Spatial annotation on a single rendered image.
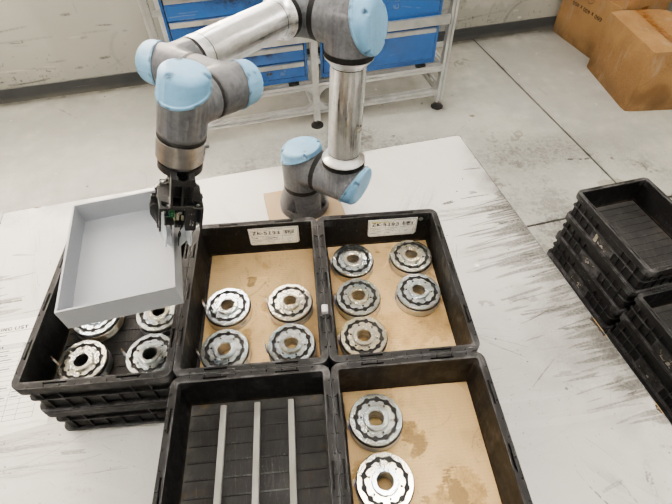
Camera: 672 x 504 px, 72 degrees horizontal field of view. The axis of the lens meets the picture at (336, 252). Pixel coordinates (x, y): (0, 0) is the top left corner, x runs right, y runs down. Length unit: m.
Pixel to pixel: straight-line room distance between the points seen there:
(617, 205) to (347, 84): 1.31
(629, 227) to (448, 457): 1.31
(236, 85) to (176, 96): 0.11
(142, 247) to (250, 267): 0.31
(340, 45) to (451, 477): 0.88
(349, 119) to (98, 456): 0.95
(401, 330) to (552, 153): 2.23
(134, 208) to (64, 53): 2.82
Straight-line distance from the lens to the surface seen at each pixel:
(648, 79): 3.66
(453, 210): 1.54
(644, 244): 1.99
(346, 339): 1.02
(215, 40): 0.93
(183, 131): 0.73
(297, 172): 1.32
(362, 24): 1.04
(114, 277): 0.97
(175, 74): 0.71
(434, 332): 1.08
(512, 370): 1.23
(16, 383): 1.08
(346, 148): 1.21
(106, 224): 1.08
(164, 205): 0.82
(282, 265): 1.18
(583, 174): 3.05
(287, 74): 2.90
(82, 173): 3.13
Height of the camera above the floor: 1.74
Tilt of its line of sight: 49 degrees down
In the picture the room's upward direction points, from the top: 1 degrees counter-clockwise
